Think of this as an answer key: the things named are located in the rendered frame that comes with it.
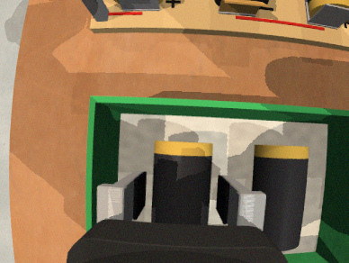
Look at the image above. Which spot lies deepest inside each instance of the green open box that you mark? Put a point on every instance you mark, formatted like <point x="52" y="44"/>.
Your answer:
<point x="122" y="132"/>

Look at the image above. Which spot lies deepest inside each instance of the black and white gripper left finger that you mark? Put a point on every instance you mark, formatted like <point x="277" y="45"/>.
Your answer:
<point x="123" y="200"/>

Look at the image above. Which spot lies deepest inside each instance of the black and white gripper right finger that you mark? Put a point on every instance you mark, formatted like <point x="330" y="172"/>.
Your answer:
<point x="237" y="205"/>

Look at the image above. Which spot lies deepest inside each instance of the tan circuit board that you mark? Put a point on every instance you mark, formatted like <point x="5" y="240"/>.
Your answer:
<point x="280" y="20"/>

